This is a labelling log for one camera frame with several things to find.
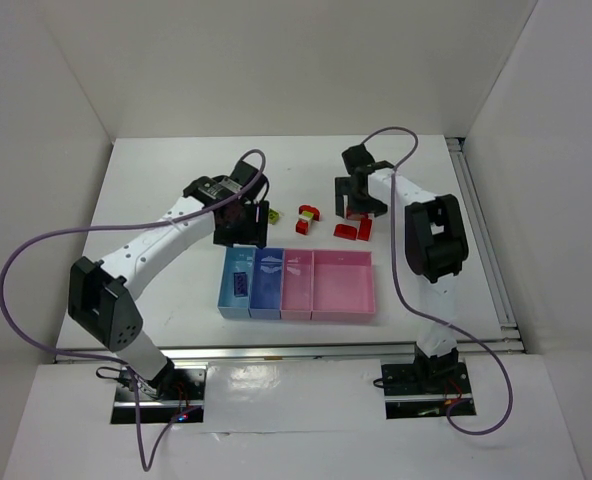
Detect red rounded lego brick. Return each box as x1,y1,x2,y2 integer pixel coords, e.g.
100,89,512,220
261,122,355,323
345,209,369,222

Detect red rectangular lego brick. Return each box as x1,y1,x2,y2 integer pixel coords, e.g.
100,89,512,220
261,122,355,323
357,217,373,242

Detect red curved lego brick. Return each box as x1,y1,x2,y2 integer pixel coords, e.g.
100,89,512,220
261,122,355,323
333,224,358,241

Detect purple lego brick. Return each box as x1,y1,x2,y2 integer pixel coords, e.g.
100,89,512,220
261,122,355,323
232,272,249,298

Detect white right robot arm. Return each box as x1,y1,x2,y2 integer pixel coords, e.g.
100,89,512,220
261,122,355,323
334,144,469,392

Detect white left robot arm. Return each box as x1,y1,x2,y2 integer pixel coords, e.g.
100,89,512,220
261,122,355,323
67,160,269,395

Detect lime green lego brick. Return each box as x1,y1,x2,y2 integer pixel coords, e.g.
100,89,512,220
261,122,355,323
268,209,280,225

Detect light blue container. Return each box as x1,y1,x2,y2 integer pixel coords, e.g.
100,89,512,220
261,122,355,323
217,247,255,320

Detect red green white lego stack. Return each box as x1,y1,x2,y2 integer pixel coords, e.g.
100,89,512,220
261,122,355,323
295,204,321,235

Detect dark blue container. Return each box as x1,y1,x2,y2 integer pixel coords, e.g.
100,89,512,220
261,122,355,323
249,248,284,320

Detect narrow pink container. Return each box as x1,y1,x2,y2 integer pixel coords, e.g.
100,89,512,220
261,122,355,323
280,249,314,321

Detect wide pink container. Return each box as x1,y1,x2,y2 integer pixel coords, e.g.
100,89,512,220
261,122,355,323
312,250,376,324

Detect aluminium right rail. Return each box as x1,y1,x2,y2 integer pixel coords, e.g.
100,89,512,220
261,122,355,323
445,137,524,350

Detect aluminium rail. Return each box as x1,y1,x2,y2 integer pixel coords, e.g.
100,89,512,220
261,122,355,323
445,137,524,350
52,338,525,363

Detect aluminium front rail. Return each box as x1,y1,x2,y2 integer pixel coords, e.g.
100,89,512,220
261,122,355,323
52,338,525,363

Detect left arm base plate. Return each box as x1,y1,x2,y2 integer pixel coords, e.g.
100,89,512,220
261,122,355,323
96,365,207,425

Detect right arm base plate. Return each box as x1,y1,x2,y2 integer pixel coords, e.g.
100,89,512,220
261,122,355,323
372,362,476,420

